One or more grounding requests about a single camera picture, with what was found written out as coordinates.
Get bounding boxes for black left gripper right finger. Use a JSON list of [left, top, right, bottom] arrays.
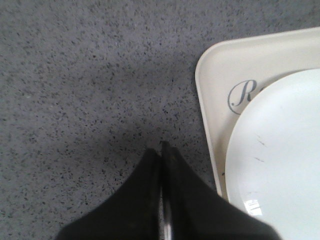
[[161, 141, 280, 240]]

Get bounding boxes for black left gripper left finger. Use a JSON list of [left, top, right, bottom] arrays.
[[56, 148, 162, 240]]

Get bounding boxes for white round plate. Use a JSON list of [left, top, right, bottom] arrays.
[[225, 69, 320, 240]]

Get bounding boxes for cream rabbit serving tray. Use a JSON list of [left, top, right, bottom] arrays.
[[195, 27, 320, 199]]

